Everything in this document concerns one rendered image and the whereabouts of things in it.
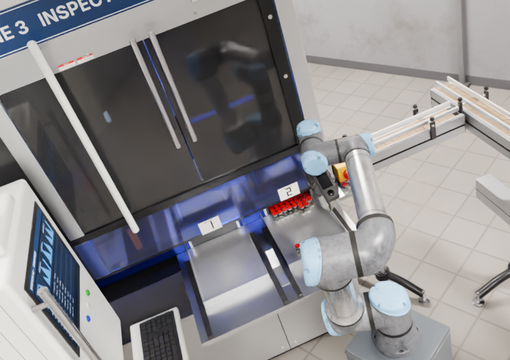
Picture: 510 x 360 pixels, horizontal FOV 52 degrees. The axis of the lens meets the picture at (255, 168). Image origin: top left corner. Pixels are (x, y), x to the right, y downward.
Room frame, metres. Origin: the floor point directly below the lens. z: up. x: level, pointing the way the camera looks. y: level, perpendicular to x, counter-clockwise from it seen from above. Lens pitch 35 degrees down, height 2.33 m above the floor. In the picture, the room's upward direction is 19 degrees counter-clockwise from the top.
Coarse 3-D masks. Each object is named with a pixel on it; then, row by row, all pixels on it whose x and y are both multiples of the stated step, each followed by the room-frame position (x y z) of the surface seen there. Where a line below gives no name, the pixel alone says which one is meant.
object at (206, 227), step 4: (216, 216) 1.60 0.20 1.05; (208, 220) 1.59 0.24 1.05; (212, 220) 1.59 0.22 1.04; (216, 220) 1.60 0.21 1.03; (200, 224) 1.59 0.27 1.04; (204, 224) 1.59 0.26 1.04; (208, 224) 1.59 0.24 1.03; (212, 224) 1.59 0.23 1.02; (216, 224) 1.60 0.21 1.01; (220, 224) 1.60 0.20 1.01; (200, 228) 1.59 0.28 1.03; (204, 228) 1.59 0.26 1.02; (208, 228) 1.59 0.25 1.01; (216, 228) 1.59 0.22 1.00; (204, 232) 1.59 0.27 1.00; (208, 232) 1.59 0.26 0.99
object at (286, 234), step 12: (300, 216) 1.63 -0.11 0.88; (312, 216) 1.60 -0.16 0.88; (324, 216) 1.58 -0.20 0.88; (336, 216) 1.52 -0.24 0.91; (276, 228) 1.61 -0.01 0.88; (288, 228) 1.58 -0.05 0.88; (300, 228) 1.56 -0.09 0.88; (312, 228) 1.54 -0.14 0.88; (324, 228) 1.52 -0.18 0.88; (336, 228) 1.49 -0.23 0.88; (276, 240) 1.54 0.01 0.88; (288, 240) 1.52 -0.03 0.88; (300, 240) 1.50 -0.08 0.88; (288, 252) 1.45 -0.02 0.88; (288, 264) 1.36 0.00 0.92; (300, 264) 1.37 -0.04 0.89
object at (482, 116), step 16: (448, 80) 2.14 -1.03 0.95; (432, 96) 2.13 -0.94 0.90; (448, 96) 2.03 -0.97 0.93; (464, 96) 1.99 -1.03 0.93; (480, 96) 1.90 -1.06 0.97; (464, 112) 1.88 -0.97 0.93; (480, 112) 1.80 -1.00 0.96; (496, 112) 1.80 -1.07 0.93; (480, 128) 1.77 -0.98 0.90; (496, 128) 1.70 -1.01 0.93; (496, 144) 1.67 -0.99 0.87
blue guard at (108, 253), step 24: (264, 168) 1.63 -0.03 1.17; (288, 168) 1.64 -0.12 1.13; (216, 192) 1.60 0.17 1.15; (240, 192) 1.61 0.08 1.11; (264, 192) 1.62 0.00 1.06; (168, 216) 1.58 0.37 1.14; (192, 216) 1.59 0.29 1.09; (240, 216) 1.61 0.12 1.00; (96, 240) 1.54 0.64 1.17; (120, 240) 1.55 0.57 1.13; (144, 240) 1.56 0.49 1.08; (168, 240) 1.57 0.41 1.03; (96, 264) 1.54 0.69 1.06; (120, 264) 1.55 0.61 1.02
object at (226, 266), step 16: (224, 240) 1.64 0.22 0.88; (240, 240) 1.61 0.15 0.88; (192, 256) 1.61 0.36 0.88; (208, 256) 1.58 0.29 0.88; (224, 256) 1.55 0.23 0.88; (240, 256) 1.52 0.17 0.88; (256, 256) 1.49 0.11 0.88; (208, 272) 1.49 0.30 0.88; (224, 272) 1.46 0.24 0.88; (240, 272) 1.44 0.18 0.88; (256, 272) 1.41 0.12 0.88; (208, 288) 1.41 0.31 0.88; (224, 288) 1.38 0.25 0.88; (240, 288) 1.34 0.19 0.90; (208, 304) 1.32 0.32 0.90
